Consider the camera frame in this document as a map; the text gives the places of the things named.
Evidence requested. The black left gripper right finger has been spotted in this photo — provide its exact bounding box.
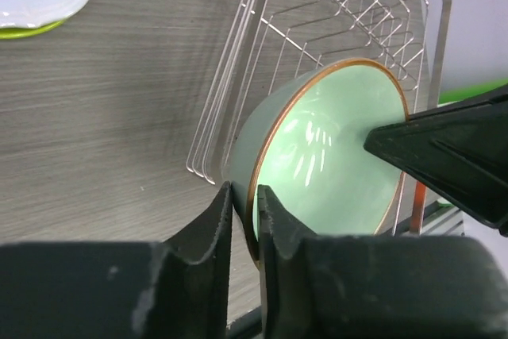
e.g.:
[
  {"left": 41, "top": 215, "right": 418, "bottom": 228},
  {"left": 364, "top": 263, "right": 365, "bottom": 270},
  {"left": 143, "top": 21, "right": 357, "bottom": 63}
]
[{"left": 258, "top": 186, "right": 507, "bottom": 338}]

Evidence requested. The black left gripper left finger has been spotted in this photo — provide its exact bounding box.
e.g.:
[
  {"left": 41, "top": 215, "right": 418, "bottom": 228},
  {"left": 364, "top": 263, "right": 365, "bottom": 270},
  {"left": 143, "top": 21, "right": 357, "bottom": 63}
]
[{"left": 1, "top": 183, "right": 233, "bottom": 338}]

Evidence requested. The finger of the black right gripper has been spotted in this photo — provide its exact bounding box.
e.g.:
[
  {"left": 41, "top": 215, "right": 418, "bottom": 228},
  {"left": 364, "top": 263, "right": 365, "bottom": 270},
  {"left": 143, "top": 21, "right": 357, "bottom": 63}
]
[{"left": 364, "top": 86, "right": 507, "bottom": 236}]

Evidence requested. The mint green ceramic bowl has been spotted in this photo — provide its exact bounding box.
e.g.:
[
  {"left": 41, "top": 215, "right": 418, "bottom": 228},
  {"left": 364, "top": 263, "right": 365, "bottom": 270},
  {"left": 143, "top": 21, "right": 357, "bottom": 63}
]
[{"left": 228, "top": 58, "right": 409, "bottom": 262}]

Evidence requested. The lime green plate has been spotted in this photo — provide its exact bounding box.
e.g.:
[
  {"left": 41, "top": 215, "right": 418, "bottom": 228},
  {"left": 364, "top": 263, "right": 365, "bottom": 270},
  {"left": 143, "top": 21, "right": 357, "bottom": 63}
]
[{"left": 0, "top": 19, "right": 66, "bottom": 40}]

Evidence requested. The orange ceramic mug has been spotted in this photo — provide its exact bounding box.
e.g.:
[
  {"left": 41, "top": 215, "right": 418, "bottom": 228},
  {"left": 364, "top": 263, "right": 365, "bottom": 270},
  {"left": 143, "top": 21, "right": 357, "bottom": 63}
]
[{"left": 409, "top": 182, "right": 426, "bottom": 235}]

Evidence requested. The aluminium rail profile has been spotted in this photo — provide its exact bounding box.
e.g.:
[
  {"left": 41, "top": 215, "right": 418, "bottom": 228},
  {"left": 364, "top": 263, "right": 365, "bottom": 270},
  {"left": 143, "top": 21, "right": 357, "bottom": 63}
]
[{"left": 392, "top": 199, "right": 465, "bottom": 239}]

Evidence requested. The metal wire dish rack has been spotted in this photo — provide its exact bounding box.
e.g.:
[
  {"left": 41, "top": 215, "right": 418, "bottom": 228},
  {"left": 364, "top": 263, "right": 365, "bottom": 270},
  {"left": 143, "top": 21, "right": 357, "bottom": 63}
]
[{"left": 186, "top": 0, "right": 452, "bottom": 184}]

